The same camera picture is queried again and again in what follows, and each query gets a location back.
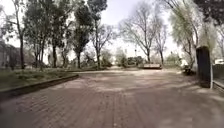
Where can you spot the bench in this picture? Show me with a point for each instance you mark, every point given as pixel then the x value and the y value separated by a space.
pixel 151 66

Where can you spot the dark stone kerb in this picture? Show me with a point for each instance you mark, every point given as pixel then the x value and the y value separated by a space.
pixel 40 85

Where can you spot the grass patch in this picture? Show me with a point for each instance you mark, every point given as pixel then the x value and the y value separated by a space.
pixel 23 76

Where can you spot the row of trees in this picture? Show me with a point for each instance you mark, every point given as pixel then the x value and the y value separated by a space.
pixel 21 50

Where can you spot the red brick path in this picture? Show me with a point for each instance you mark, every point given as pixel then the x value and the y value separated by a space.
pixel 126 100

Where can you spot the fence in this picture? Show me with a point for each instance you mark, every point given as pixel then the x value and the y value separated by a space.
pixel 218 75

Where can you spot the building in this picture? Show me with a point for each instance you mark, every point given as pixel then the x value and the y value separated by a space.
pixel 8 55

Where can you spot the white vehicle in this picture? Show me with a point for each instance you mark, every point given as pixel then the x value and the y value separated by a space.
pixel 219 61

